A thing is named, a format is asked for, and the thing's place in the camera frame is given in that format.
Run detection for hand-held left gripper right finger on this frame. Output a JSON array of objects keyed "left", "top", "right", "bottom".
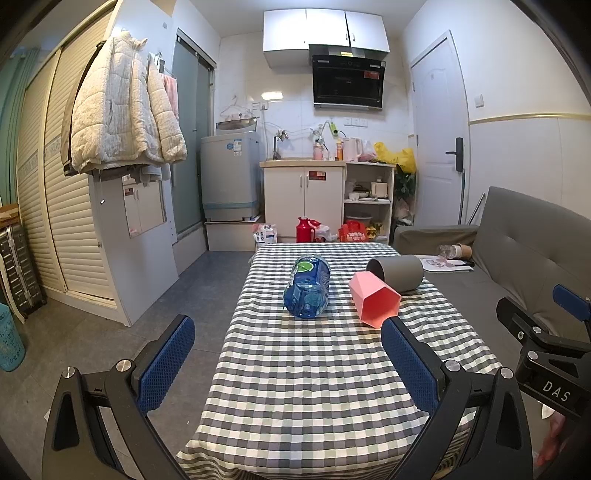
[{"left": 381, "top": 316, "right": 534, "bottom": 480}]

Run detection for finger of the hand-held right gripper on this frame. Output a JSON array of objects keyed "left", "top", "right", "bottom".
[
  {"left": 496, "top": 296, "right": 557, "bottom": 344},
  {"left": 552, "top": 283, "right": 591, "bottom": 325}
]

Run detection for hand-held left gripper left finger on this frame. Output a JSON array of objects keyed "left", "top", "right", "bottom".
[{"left": 41, "top": 315, "right": 197, "bottom": 480}]

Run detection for pink hexagonal cup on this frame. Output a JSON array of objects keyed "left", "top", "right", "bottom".
[{"left": 348, "top": 271, "right": 402, "bottom": 330}]

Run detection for grey round cup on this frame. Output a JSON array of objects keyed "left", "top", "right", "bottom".
[{"left": 366, "top": 255, "right": 425, "bottom": 294}]

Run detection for person's right hand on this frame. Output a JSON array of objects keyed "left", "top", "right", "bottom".
[{"left": 534, "top": 408, "right": 568, "bottom": 468}]

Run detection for grey fabric sofa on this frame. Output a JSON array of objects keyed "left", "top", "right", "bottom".
[{"left": 393, "top": 186, "right": 591, "bottom": 416}]

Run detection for white papers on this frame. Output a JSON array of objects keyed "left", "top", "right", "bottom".
[{"left": 414, "top": 253, "right": 476, "bottom": 274}]

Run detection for grey white checked tablecloth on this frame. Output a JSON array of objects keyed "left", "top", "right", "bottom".
[{"left": 177, "top": 242, "right": 504, "bottom": 480}]

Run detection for transparent blue water bottle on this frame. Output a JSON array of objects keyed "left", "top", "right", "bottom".
[{"left": 283, "top": 253, "right": 332, "bottom": 319}]

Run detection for white washer platform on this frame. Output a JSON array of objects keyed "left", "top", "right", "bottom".
[{"left": 205, "top": 215, "right": 265, "bottom": 253}]

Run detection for red shopping bag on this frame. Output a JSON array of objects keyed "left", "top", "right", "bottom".
[{"left": 339, "top": 220, "right": 368, "bottom": 243}]

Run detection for white open shelf unit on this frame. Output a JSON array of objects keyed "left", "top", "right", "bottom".
[{"left": 344, "top": 161, "right": 397, "bottom": 246}]

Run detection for teal laundry basket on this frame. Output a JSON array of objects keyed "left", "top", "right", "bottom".
[{"left": 0, "top": 302, "right": 27, "bottom": 373}]

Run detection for red thermos jug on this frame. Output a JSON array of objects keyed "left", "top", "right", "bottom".
[{"left": 296, "top": 216, "right": 321, "bottom": 244}]

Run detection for green plant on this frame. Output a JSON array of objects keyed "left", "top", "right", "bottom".
[{"left": 394, "top": 168, "right": 417, "bottom": 205}]

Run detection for dark ribbed suitcase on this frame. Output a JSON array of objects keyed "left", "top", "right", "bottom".
[{"left": 0, "top": 223, "right": 47, "bottom": 318}]

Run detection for cream shutter wardrobe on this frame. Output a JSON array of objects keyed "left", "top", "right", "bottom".
[{"left": 16, "top": 0, "right": 180, "bottom": 328}]

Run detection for grey washing machine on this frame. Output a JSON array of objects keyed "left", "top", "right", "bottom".
[{"left": 200, "top": 131, "right": 262, "bottom": 223}]

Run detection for yellow plastic bag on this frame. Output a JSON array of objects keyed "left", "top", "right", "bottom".
[{"left": 373, "top": 141, "right": 417, "bottom": 175}]

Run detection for cream sink cabinet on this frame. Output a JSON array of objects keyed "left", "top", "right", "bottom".
[{"left": 259, "top": 159, "right": 347, "bottom": 244}]

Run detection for white door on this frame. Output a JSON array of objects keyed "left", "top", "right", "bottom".
[{"left": 409, "top": 30, "right": 472, "bottom": 227}]

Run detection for frosted glass sliding door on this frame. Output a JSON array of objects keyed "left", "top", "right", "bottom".
[{"left": 171, "top": 28, "right": 217, "bottom": 241}]

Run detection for grey plastic basin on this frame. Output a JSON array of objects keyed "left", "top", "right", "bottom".
[{"left": 215, "top": 116, "right": 258, "bottom": 135}]

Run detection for white quilted jacket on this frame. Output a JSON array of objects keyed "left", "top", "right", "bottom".
[{"left": 69, "top": 31, "right": 188, "bottom": 174}]

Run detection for pink towel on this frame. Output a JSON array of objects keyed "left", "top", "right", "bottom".
[{"left": 162, "top": 75, "right": 180, "bottom": 121}]

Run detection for black range hood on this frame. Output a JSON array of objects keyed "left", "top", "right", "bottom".
[{"left": 308, "top": 44, "right": 388, "bottom": 112}]

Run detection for black door lock handle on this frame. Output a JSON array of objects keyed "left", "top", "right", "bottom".
[{"left": 445, "top": 137, "right": 465, "bottom": 172}]

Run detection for wire clothes hanger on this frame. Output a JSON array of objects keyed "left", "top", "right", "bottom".
[{"left": 220, "top": 96, "right": 255, "bottom": 120}]

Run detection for white wall cabinet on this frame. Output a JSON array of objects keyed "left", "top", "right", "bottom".
[{"left": 263, "top": 8, "right": 390, "bottom": 70}]

